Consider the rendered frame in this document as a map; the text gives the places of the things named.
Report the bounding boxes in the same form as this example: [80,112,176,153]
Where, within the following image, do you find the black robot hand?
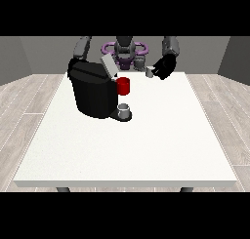
[151,53,178,81]

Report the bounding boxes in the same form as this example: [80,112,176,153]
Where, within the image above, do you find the small grey coffee pod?
[146,65,155,79]

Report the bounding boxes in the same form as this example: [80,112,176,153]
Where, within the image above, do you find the red pod holder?
[116,76,131,97]

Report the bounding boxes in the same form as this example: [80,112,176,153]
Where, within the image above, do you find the pale grey machine lid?
[100,53,118,79]

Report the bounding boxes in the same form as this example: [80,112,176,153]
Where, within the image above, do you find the black coffee machine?
[66,58,133,123]

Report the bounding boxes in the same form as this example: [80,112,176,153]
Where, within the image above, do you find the grey robot trunk purple rings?
[101,36,149,71]

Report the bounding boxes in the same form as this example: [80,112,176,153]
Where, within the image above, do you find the small grey cup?
[117,102,131,119]

